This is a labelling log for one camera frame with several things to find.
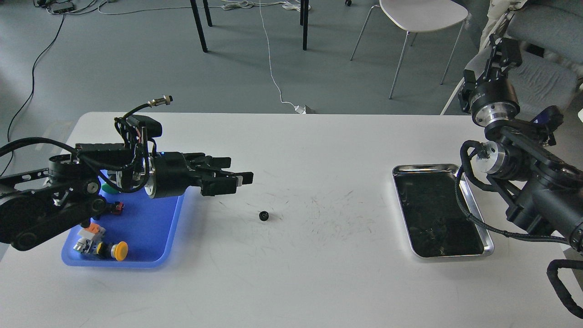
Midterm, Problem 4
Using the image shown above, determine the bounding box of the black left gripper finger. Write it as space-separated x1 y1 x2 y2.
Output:
184 152 232 173
200 172 254 196

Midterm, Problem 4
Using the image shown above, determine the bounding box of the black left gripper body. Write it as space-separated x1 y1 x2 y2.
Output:
144 152 205 199

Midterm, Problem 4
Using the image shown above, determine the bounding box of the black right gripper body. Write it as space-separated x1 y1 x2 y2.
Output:
469 77 520 127

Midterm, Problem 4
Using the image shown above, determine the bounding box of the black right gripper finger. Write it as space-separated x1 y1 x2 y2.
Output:
483 35 523 82
458 69 477 114

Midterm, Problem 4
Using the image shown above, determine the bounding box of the small black gear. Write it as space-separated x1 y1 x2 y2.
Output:
258 210 270 222

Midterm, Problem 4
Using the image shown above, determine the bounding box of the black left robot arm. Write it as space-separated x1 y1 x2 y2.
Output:
0 95 254 259

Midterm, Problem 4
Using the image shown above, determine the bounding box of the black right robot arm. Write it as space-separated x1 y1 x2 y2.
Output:
455 35 583 253

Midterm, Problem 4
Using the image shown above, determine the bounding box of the grey chair in corner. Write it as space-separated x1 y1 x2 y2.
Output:
479 0 582 79

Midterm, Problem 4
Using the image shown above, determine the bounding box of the grey upholstered chair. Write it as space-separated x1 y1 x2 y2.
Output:
440 50 580 121

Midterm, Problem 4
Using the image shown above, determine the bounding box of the blue plastic tray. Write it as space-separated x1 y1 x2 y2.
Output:
61 190 184 268

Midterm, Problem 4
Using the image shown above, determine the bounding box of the white plastic chair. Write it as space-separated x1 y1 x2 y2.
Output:
350 0 469 99

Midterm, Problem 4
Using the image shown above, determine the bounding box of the yellow mushroom push button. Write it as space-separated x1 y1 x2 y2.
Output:
73 240 129 262

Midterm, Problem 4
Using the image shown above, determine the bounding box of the orange grey contact block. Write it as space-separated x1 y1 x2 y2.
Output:
77 222 106 241

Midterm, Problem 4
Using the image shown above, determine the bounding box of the black table leg left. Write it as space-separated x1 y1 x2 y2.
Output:
189 0 213 53

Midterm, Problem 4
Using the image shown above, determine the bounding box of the black table leg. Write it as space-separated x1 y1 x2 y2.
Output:
189 0 213 53
300 0 310 51

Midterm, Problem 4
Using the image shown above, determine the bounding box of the silver metal tray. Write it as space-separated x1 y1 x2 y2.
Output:
392 164 494 260

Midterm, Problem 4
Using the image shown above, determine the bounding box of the black table leg right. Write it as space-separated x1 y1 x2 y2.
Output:
300 0 310 51

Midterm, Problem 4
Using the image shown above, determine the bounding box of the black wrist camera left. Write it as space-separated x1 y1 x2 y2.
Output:
126 114 163 138

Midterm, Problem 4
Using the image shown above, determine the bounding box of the green push button switch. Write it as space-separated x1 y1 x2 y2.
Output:
101 183 119 195

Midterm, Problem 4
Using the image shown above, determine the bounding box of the white floor cable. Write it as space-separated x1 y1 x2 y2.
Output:
98 0 316 114

